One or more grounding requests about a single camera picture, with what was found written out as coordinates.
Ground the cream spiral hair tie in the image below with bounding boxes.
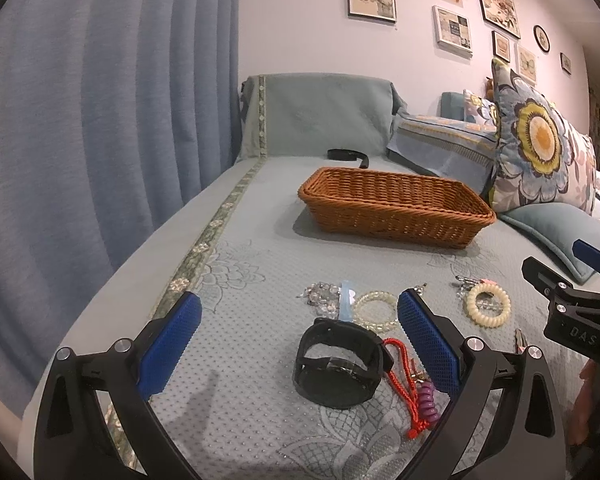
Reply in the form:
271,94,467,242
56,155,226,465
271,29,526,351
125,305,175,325
464,282,513,330

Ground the purple spiral hair tie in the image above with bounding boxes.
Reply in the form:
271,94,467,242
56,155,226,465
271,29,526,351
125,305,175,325
415,378,441,428

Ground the silver keychain charm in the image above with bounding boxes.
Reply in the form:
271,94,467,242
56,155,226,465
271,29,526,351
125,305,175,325
455,275,495,297

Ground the red braided cord bracelet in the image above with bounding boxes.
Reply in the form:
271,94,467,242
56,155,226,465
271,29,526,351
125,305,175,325
381,337,434,440

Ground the pale green bead bracelet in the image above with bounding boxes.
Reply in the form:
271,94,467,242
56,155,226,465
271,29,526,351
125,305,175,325
352,289,401,334

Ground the light blue hair clip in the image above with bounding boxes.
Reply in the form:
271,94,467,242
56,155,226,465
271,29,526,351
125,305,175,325
338,281,356,322

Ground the clear crystal bead bracelet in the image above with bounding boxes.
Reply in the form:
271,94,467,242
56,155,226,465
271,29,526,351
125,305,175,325
296,280,344,318

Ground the person's right hand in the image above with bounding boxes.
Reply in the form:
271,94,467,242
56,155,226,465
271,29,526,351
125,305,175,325
567,360,596,446

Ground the plain teal cushion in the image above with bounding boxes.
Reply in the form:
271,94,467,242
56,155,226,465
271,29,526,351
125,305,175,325
498,203,600,285

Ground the large floral cushion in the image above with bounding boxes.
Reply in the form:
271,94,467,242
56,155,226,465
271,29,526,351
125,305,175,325
489,58,596,214

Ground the striped blue pillow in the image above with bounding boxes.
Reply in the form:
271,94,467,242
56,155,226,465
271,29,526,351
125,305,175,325
387,115,496,196

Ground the woven wicker basket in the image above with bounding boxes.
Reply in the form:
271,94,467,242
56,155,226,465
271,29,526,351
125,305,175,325
298,167,496,249

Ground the small floral cushion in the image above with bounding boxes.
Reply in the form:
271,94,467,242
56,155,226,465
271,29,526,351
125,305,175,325
463,89,498,128

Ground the tiny framed picture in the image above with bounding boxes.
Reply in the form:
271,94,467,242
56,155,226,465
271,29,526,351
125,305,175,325
560,52,572,75

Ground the butterfly small framed picture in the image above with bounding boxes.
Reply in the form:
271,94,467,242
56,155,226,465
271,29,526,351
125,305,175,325
516,44,538,86

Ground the small dark framed picture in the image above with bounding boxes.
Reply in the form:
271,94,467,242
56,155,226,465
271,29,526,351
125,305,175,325
492,30,512,64

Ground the white framed collage picture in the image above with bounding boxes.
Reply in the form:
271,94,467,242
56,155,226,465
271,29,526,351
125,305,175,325
432,6,474,58

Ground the floral framed picture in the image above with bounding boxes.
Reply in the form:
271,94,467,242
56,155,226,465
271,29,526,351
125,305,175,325
480,0,521,39

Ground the teal covered headboard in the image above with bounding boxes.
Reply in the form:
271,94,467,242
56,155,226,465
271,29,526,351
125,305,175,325
238,73,407,159

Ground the blue curtain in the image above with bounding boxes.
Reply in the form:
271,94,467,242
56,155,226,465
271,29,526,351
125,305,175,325
0,0,239,415

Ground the black strap on bed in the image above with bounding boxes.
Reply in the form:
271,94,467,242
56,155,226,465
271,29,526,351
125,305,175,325
327,147,371,169

